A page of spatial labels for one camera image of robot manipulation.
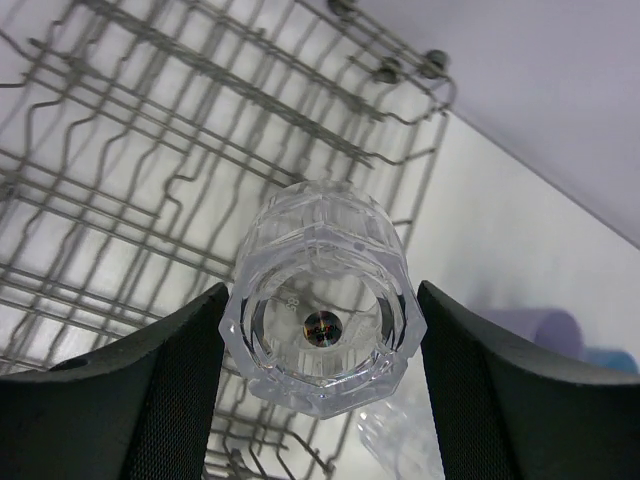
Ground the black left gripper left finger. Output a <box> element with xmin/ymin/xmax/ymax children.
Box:
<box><xmin>1</xmin><ymin>283</ymin><xmax>228</xmax><ymax>479</ymax></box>

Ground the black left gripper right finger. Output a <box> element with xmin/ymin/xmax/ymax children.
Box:
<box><xmin>417</xmin><ymin>281</ymin><xmax>639</xmax><ymax>479</ymax></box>

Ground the lavender plastic cup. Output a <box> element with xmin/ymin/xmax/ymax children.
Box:
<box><xmin>480</xmin><ymin>308</ymin><xmax>584</xmax><ymax>360</ymax></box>

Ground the clear glass cup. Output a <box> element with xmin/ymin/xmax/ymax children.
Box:
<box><xmin>357</xmin><ymin>386</ymin><xmax>445</xmax><ymax>479</ymax></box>
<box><xmin>219</xmin><ymin>180</ymin><xmax>427</xmax><ymax>419</ymax></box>

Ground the blue plastic cup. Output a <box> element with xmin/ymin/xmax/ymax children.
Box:
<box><xmin>584</xmin><ymin>347</ymin><xmax>639</xmax><ymax>374</ymax></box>

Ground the grey wire dish rack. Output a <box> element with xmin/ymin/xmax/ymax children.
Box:
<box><xmin>0</xmin><ymin>0</ymin><xmax>459</xmax><ymax>480</ymax></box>

